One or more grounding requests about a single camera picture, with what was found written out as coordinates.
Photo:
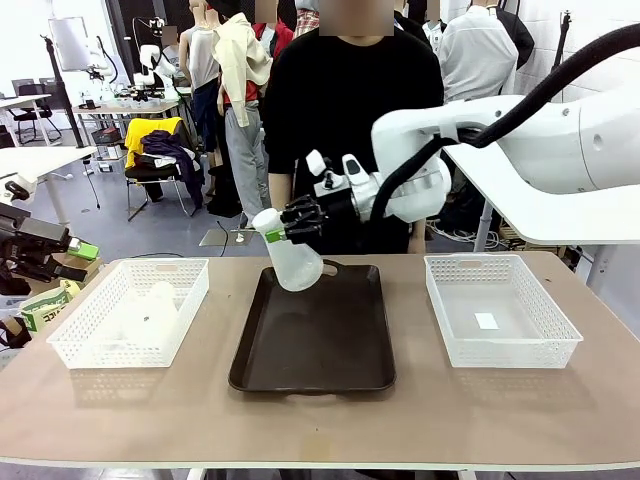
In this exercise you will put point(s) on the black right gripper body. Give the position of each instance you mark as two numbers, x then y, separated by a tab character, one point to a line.
339	209

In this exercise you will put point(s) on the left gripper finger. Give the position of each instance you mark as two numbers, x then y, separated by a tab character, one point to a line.
50	235
55	270

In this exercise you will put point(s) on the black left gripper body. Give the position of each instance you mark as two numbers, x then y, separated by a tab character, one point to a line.
12	260

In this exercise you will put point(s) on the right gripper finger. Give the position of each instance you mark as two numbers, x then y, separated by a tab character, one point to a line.
302	207
300	231

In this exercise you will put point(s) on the white plastic conical flask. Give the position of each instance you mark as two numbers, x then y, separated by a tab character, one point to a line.
295	272
160	310

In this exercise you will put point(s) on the person's left forearm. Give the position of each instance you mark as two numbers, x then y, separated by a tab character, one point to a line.
416	237

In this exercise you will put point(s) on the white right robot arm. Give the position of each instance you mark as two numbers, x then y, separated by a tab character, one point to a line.
550	140

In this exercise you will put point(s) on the person's right forearm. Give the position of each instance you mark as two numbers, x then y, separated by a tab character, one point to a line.
280	190

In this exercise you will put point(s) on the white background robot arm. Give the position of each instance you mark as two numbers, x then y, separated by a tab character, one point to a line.
150	62

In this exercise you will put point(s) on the brown cardboard box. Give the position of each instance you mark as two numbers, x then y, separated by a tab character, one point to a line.
92	267

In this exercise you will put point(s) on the cardboard box with green print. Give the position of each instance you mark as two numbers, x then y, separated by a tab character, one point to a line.
45	312

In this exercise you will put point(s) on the metal floor plate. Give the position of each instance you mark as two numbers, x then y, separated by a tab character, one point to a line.
225	237

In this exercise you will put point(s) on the white height-adjustable desk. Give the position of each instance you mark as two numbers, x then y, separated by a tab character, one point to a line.
40	160

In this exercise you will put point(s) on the grey trousers on mannequin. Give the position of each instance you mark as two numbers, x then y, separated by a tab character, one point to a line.
245	155

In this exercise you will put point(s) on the person in black shirt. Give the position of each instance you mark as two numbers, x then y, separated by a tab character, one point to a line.
350	100

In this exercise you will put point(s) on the dark brown plastic tray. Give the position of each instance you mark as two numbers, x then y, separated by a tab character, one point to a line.
315	340

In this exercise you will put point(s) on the black metal chair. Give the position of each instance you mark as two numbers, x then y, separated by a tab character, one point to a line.
150	175

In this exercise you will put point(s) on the white perforated plastic basket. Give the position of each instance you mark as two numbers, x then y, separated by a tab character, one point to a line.
190	280

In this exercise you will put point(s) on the dark purple garment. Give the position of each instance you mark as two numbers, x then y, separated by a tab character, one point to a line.
187	165

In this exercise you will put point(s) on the white perforated basket with label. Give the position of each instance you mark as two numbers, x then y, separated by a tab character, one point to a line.
450	280

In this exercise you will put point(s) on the yellow cloth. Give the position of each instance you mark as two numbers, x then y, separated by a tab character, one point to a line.
137	135

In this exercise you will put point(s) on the black tripod stand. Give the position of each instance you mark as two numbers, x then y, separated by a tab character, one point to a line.
62	90

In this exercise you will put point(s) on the cream jacket on mannequin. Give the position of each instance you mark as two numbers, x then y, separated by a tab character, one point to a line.
240	60

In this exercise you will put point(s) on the person in red top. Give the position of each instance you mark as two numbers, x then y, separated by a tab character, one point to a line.
280	37

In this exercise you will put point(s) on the mannequin in white tank top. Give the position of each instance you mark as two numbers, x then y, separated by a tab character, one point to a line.
202	55

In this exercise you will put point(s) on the white rectangular sticker label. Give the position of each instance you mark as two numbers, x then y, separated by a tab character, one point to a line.
487	321

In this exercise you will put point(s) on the large white side table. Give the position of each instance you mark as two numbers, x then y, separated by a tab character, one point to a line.
550	220

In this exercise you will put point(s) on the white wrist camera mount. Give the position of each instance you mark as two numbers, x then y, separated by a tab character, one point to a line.
356	172

